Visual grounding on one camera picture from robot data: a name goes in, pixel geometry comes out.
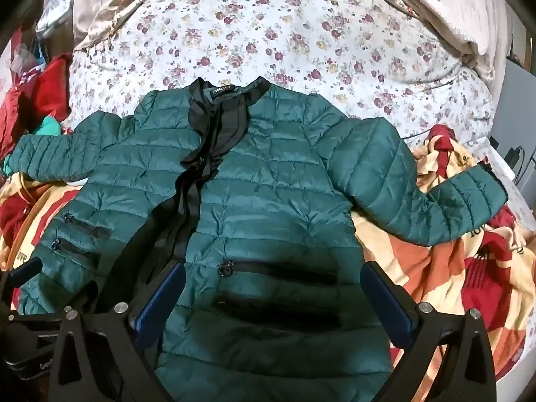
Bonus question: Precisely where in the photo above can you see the red orange printed blanket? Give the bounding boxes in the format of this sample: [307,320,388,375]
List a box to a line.
[0,123,536,386]

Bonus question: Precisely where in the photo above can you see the teal cloth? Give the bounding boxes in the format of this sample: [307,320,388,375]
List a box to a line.
[34,116,68,137]

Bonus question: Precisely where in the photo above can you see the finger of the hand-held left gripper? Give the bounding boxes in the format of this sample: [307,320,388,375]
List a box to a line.
[0,257,45,315]

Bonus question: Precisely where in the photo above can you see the floral quilt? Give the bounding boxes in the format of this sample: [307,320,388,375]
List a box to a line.
[63,0,499,177]

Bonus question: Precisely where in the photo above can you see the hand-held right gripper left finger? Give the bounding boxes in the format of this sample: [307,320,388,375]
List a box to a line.
[49,263,187,402]

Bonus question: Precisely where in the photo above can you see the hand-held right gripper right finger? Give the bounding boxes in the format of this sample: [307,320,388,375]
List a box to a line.
[359,261,497,402]

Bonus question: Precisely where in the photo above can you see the beige bed cover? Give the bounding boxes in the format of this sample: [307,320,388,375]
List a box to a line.
[75,0,516,82]

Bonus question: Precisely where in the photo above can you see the green puffer jacket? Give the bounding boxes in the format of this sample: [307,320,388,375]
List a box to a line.
[9,76,509,402]

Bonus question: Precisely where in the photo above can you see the red cloth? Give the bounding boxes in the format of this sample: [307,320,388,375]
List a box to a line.
[0,52,73,157]

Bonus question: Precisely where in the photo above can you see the black power adapter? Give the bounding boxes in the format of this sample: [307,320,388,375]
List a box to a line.
[490,136,526,186]

